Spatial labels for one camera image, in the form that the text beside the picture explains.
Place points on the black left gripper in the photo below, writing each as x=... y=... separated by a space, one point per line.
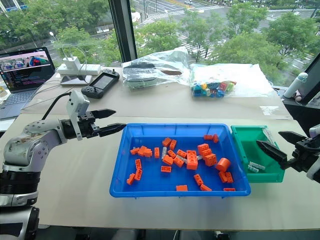
x=87 y=126

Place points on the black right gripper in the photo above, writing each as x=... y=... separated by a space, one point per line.
x=303 y=155

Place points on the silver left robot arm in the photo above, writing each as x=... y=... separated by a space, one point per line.
x=30 y=140

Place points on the green plastic bin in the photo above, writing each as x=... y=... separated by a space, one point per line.
x=247 y=150

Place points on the bag of colourful bricks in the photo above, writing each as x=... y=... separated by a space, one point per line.
x=215 y=88

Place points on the black side desk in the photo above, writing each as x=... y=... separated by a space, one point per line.
x=300 y=112

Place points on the small clear plastic bag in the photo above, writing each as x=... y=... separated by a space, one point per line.
x=269 y=110

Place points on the black handheld game controller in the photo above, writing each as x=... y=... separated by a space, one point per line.
x=101 y=83

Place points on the flat phone with dark screen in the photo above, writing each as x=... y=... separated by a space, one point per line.
x=75 y=80

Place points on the grey round device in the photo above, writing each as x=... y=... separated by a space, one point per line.
x=140 y=80

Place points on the white power strip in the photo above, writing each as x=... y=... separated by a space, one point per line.
x=90 y=68

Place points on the white water bottle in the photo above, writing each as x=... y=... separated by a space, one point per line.
x=296 y=85

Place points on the orange cylinder block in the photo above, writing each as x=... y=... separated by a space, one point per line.
x=223 y=164

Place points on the white power adapter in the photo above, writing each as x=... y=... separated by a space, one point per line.
x=71 y=64

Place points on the black monitor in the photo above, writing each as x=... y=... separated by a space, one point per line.
x=312 y=80

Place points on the blue plastic tray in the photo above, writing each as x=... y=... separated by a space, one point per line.
x=150 y=181

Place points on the brown oval item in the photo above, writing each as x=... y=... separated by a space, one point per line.
x=171 y=72

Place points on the orange plastic building brick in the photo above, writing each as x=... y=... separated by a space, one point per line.
x=192 y=160

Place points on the grey open laptop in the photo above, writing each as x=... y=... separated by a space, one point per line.
x=22 y=75

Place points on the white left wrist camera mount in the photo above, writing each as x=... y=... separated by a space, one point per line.
x=76 y=101

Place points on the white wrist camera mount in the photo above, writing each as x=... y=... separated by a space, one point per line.
x=315 y=172
x=76 y=101

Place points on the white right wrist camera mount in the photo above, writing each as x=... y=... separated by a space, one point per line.
x=315 y=172

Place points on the dark window frame post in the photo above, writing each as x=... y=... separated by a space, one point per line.
x=123 y=30

